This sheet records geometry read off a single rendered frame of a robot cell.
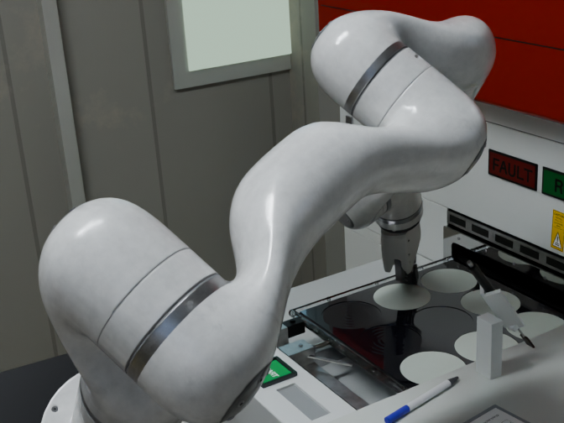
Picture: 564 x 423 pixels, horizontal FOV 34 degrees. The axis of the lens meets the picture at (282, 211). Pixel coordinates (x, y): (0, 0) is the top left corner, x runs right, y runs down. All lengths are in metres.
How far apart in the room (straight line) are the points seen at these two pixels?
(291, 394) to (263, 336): 0.48
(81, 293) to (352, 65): 0.40
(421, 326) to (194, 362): 0.82
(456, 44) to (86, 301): 0.54
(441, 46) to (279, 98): 1.88
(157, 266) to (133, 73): 1.97
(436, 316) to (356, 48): 0.67
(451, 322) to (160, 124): 1.46
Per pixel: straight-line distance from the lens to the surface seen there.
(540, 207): 1.63
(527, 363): 1.33
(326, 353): 1.59
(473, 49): 1.12
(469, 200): 1.77
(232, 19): 2.81
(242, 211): 0.88
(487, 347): 1.27
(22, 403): 1.18
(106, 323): 0.80
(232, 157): 2.92
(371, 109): 1.02
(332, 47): 1.03
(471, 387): 1.27
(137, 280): 0.79
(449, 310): 1.60
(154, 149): 2.81
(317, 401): 1.25
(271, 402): 1.25
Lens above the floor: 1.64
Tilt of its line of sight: 21 degrees down
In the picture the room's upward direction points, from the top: 4 degrees counter-clockwise
